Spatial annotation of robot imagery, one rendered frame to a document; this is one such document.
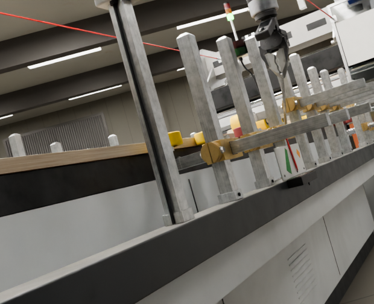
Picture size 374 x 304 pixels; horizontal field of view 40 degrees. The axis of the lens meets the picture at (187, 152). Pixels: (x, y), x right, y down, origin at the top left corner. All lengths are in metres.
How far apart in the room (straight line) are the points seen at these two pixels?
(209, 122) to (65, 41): 6.27
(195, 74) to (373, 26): 2.83
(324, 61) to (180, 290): 3.23
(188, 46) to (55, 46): 6.23
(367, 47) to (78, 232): 3.16
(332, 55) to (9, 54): 4.82
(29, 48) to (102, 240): 6.49
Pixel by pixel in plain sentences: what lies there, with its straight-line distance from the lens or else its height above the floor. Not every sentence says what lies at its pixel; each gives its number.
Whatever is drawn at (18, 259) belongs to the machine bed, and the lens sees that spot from 0.95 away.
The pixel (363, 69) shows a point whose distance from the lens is 3.94.
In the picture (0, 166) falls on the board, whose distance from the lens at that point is 0.95.
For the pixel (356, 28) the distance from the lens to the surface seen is 3.98.
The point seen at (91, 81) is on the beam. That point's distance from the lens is 10.03.
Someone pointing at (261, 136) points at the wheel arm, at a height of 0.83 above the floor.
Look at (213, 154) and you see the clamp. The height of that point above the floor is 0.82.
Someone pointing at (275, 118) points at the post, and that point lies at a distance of 1.68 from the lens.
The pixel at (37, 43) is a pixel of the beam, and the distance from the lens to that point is 7.50.
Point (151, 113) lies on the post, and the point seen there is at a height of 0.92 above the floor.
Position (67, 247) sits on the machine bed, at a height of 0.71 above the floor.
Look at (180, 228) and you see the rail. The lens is 0.92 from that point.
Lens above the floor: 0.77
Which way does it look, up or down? 3 degrees up
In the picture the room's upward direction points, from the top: 16 degrees counter-clockwise
